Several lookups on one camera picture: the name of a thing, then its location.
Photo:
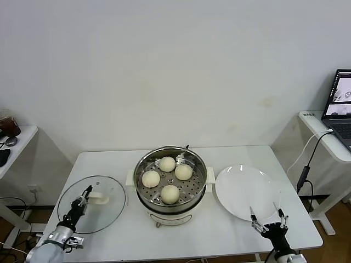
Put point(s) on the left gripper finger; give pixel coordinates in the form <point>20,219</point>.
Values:
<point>89,190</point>
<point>81,200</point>

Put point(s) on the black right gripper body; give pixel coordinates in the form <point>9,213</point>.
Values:
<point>275,234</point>

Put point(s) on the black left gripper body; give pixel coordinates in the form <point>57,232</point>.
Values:
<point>76,211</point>

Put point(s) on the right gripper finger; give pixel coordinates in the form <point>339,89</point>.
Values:
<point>282,216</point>
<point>256,222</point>

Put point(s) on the white steamed baozi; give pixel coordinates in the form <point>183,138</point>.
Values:
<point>183,172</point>
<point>150,178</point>
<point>167,163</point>
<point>170,194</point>

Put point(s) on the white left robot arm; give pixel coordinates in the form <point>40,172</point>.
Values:
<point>46,249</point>

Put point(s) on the perforated steel steamer basket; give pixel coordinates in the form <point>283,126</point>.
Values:
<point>192,189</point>

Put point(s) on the white round plate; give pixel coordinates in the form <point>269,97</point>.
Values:
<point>241,189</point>

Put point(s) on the white desk under laptop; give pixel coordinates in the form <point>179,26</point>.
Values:
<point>323,223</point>

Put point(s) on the white desk under coffee cup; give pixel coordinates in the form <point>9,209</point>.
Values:
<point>24,137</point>

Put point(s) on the white electric cooker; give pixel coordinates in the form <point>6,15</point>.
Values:
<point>170,219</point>

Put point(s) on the black computer mouse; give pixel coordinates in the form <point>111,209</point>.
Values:
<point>4,157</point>

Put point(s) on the round grey disc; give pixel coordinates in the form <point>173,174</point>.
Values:
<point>11,141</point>

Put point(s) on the grey open laptop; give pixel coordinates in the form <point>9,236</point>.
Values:
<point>340,109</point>

